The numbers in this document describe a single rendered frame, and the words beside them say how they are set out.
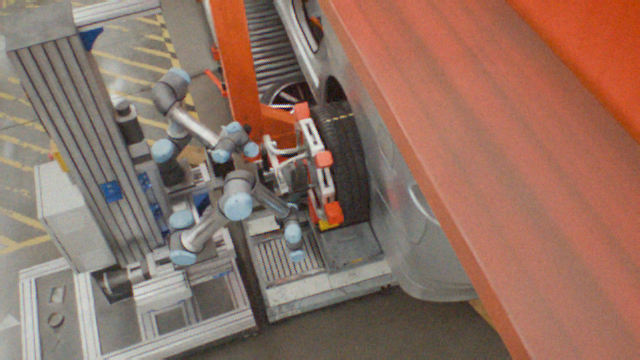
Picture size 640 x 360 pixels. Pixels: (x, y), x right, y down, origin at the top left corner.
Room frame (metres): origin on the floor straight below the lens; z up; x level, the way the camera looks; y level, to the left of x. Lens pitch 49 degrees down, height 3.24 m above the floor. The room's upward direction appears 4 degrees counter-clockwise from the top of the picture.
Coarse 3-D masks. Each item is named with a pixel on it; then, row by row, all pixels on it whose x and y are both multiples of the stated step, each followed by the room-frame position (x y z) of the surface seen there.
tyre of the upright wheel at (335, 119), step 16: (320, 112) 2.26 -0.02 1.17; (336, 112) 2.25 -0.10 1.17; (320, 128) 2.20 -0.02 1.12; (336, 128) 2.13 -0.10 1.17; (352, 128) 2.13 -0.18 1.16; (336, 144) 2.05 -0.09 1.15; (352, 144) 2.05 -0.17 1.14; (336, 160) 1.98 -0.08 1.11; (352, 160) 1.99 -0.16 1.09; (336, 176) 1.94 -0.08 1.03; (352, 176) 1.93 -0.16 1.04; (352, 192) 1.89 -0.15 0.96; (368, 192) 1.91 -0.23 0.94; (352, 208) 1.87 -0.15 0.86; (368, 208) 1.89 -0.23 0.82
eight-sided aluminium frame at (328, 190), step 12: (312, 120) 2.26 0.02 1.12; (312, 132) 2.19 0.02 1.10; (300, 144) 2.38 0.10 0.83; (312, 144) 2.09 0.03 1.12; (312, 156) 2.04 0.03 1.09; (324, 168) 2.00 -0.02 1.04; (312, 192) 2.20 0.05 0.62; (324, 192) 1.90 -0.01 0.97; (324, 204) 1.89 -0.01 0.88; (324, 216) 1.90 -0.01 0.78
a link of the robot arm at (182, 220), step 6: (180, 210) 1.79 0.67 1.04; (186, 210) 1.79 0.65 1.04; (174, 216) 1.75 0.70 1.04; (180, 216) 1.75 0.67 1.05; (186, 216) 1.75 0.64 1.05; (192, 216) 1.75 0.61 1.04; (174, 222) 1.71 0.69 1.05; (180, 222) 1.71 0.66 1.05; (186, 222) 1.71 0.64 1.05; (192, 222) 1.73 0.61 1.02; (174, 228) 1.70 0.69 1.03; (180, 228) 1.69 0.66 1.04; (186, 228) 1.69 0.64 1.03
